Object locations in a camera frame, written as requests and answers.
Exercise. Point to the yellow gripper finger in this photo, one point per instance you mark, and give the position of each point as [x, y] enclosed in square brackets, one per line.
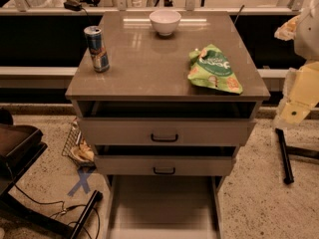
[287, 31]
[300, 96]

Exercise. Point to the red bull can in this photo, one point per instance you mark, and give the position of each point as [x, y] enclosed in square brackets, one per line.
[95, 42]

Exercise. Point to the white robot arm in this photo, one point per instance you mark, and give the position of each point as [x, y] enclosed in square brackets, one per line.
[306, 41]

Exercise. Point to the grey drawer cabinet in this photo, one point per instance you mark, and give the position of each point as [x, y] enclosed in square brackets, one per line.
[147, 77]

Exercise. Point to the open bottom drawer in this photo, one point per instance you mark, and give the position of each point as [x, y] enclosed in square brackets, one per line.
[163, 207]

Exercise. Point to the black stand leg right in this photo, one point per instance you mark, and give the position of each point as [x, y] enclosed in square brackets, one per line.
[287, 150]

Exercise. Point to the green chip bag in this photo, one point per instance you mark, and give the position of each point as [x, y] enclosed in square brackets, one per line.
[209, 68]

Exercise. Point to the white ceramic bowl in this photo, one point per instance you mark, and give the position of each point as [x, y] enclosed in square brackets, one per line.
[165, 21]

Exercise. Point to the black power adapter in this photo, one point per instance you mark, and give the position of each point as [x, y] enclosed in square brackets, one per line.
[73, 5]

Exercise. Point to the blue tape cross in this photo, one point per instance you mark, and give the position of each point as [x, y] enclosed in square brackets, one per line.
[84, 173]

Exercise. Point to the top drawer with handle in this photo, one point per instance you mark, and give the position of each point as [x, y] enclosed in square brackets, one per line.
[195, 131]

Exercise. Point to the drawer with handle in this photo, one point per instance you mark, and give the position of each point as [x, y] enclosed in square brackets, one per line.
[166, 160]
[195, 131]

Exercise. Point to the middle drawer with handle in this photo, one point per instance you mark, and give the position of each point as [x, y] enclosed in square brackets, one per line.
[166, 160]

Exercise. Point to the wire basket with items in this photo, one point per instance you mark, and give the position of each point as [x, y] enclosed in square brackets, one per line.
[76, 147]

